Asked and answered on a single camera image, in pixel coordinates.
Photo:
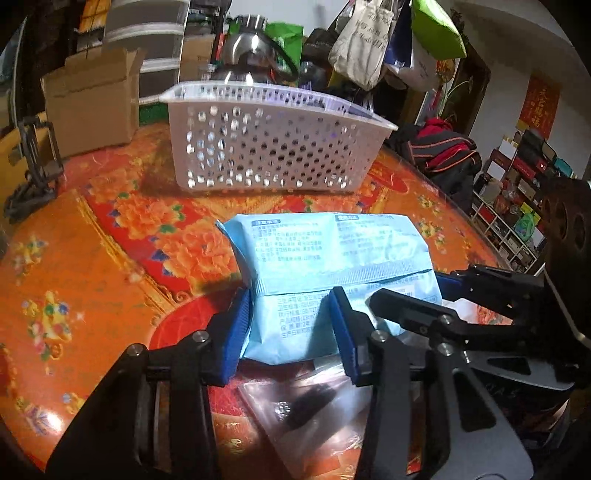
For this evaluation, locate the large cardboard box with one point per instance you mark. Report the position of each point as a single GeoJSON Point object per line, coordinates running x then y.
{"type": "Point", "coordinates": [92, 106]}

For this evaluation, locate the stainless steel kettle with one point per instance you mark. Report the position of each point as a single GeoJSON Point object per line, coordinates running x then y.
{"type": "Point", "coordinates": [249, 46]}

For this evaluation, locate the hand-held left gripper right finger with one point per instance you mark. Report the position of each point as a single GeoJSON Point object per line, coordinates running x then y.
{"type": "Point", "coordinates": [344, 332]}

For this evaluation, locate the small cardboard box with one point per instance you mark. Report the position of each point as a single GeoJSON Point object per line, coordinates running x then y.
{"type": "Point", "coordinates": [196, 55]}

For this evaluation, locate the dark glass door cabinet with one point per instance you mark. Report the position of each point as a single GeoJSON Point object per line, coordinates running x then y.
{"type": "Point", "coordinates": [46, 27]}

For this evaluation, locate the green shopping bag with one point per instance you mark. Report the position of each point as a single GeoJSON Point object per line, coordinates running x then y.
{"type": "Point", "coordinates": [288, 34]}

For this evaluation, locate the low shelf with boxes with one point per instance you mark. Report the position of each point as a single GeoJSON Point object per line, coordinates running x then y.
{"type": "Point", "coordinates": [508, 184]}

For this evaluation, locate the round red wall ornament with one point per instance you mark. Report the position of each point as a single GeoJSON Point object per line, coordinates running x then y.
{"type": "Point", "coordinates": [444, 70]}

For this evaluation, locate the light blue wet wipes pack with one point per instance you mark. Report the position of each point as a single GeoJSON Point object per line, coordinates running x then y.
{"type": "Point", "coordinates": [323, 258]}

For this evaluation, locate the black phone stand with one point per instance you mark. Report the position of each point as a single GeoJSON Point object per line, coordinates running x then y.
{"type": "Point", "coordinates": [39, 170]}

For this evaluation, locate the white perforated plastic basket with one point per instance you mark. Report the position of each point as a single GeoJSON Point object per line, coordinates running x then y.
{"type": "Point", "coordinates": [258, 147]}

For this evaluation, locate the bright green hanging bag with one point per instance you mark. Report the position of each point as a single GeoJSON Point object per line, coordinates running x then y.
{"type": "Point", "coordinates": [436, 27]}

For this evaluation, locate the white paper bag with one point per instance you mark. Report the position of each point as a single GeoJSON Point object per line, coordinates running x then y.
{"type": "Point", "coordinates": [420, 64]}

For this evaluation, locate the red black backpack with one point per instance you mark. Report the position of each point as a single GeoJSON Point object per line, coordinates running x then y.
{"type": "Point", "coordinates": [443, 147]}

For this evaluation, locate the plastic drawer tower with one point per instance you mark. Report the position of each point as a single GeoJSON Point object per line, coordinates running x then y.
{"type": "Point", "coordinates": [147, 27]}

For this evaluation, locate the red wall poster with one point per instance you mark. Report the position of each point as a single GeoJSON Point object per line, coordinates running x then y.
{"type": "Point", "coordinates": [540, 106]}

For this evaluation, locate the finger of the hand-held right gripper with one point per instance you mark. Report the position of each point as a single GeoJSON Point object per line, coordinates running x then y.
{"type": "Point", "coordinates": [494, 281]}
{"type": "Point", "coordinates": [415, 316]}

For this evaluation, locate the clear plastic bag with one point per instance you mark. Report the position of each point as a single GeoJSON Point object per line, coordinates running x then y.
{"type": "Point", "coordinates": [295, 415]}

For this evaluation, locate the beige canvas tote bag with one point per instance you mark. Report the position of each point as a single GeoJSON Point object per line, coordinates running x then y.
{"type": "Point", "coordinates": [360, 37]}

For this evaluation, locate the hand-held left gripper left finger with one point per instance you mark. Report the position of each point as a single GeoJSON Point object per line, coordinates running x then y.
{"type": "Point", "coordinates": [233, 332]}

